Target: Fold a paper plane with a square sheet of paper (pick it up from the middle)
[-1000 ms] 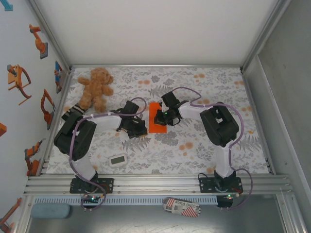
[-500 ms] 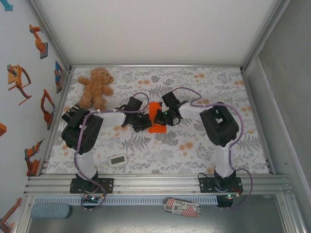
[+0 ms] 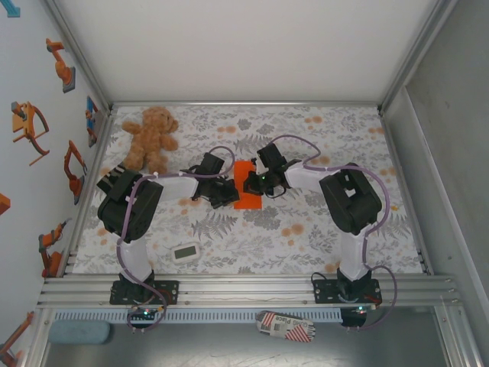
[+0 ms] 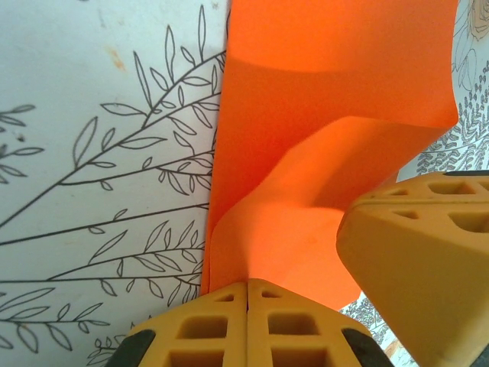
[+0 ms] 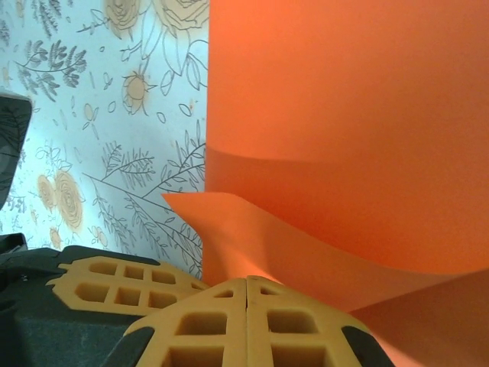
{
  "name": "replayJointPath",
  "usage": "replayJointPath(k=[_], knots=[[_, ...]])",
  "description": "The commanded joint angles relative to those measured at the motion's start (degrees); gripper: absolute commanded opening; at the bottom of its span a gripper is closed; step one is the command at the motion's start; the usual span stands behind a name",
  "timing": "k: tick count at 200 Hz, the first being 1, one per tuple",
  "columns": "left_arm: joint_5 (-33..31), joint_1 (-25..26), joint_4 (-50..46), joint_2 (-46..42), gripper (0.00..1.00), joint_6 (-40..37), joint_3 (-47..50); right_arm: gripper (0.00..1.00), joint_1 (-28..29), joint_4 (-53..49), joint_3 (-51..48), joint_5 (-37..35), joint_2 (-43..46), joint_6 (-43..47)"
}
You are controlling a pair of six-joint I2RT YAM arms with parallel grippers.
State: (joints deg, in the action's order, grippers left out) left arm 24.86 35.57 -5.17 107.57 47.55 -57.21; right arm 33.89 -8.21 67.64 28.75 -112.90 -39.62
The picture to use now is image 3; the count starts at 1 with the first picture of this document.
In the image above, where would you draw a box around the blue orange wall sticker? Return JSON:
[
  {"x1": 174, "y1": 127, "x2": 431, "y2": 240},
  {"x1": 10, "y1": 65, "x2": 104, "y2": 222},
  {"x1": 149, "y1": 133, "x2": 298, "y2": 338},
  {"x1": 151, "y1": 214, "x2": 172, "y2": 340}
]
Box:
[{"x1": 84, "y1": 95, "x2": 102, "y2": 148}]

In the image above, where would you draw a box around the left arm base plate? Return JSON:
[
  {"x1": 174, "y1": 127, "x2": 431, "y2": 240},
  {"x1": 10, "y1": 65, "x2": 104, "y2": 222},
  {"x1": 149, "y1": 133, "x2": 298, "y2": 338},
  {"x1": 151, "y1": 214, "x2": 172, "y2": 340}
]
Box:
[{"x1": 109, "y1": 279, "x2": 180, "y2": 306}]

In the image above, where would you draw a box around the floral table mat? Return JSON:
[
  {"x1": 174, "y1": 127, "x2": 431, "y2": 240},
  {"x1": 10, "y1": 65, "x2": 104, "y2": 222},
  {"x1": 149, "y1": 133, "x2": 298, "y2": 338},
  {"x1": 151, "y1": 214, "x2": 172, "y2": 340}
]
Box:
[{"x1": 71, "y1": 104, "x2": 428, "y2": 275}]

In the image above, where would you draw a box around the white digital timer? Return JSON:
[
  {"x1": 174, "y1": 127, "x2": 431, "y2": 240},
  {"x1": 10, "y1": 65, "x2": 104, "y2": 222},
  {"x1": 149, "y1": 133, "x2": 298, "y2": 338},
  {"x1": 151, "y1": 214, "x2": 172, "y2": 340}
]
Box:
[{"x1": 170, "y1": 241, "x2": 202, "y2": 265}]

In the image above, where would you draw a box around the white slotted cable duct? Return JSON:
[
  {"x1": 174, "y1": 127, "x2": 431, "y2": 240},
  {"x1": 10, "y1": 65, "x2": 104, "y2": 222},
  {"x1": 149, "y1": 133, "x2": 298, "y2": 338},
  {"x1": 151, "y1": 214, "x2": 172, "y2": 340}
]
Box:
[{"x1": 53, "y1": 308, "x2": 344, "y2": 323}]

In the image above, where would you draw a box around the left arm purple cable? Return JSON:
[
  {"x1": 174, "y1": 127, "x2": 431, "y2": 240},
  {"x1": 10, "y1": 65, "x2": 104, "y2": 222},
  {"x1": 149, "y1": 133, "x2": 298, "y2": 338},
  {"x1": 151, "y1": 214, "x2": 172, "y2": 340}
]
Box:
[{"x1": 116, "y1": 145, "x2": 236, "y2": 333}]

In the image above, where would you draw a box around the orange claw machine sticker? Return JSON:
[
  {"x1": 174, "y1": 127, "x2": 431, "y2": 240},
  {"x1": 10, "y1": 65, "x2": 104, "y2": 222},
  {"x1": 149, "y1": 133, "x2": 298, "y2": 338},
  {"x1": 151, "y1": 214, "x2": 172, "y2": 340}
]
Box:
[{"x1": 10, "y1": 100, "x2": 52, "y2": 167}]

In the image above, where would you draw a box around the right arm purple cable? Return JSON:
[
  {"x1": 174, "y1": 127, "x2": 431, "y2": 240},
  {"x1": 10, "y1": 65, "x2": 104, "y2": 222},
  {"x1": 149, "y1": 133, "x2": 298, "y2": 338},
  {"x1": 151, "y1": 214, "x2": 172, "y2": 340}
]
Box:
[{"x1": 269, "y1": 134, "x2": 399, "y2": 332}]

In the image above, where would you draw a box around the orange cloth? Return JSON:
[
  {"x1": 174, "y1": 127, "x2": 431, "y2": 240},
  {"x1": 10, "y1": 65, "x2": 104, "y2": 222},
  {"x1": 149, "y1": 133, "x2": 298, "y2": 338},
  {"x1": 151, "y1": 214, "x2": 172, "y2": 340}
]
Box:
[{"x1": 233, "y1": 160, "x2": 264, "y2": 211}]

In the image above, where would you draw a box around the teal wall sticker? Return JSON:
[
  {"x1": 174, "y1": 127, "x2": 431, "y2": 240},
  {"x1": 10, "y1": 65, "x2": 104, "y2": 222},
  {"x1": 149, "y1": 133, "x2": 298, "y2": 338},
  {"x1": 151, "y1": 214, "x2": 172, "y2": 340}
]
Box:
[{"x1": 0, "y1": 0, "x2": 22, "y2": 18}]

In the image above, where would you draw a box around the blue-grey sponge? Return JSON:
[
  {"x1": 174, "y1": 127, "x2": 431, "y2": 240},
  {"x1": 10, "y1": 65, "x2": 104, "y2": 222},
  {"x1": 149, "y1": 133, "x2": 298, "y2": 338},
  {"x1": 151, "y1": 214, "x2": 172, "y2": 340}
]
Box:
[{"x1": 48, "y1": 320, "x2": 112, "y2": 346}]

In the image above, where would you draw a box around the red striped printed packet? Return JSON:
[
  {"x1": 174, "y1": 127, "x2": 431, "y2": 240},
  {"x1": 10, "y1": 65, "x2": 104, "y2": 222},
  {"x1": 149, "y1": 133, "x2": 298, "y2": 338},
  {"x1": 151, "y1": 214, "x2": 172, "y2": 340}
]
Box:
[{"x1": 254, "y1": 310, "x2": 317, "y2": 344}]

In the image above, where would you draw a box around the aluminium profile frame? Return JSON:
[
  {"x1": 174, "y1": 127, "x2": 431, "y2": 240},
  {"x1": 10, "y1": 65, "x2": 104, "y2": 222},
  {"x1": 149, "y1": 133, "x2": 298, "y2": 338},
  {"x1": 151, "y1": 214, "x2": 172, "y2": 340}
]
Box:
[{"x1": 36, "y1": 0, "x2": 483, "y2": 367}]

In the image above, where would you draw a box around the brown teddy bear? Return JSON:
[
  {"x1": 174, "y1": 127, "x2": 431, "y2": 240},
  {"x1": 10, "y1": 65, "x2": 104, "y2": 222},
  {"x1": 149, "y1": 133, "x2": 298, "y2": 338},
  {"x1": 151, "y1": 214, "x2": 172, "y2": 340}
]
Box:
[{"x1": 121, "y1": 106, "x2": 180, "y2": 175}]

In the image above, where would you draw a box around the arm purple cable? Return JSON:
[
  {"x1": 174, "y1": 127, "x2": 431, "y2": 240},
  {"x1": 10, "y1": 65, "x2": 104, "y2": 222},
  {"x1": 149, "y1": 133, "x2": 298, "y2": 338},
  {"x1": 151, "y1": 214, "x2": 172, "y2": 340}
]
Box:
[
  {"x1": 269, "y1": 134, "x2": 399, "y2": 332},
  {"x1": 116, "y1": 145, "x2": 236, "y2": 333}
]

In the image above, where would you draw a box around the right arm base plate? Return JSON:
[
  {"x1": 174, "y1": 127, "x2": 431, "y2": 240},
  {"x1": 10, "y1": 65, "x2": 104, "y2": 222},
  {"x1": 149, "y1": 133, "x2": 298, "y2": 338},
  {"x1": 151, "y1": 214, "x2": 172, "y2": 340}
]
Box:
[{"x1": 312, "y1": 278, "x2": 383, "y2": 306}]

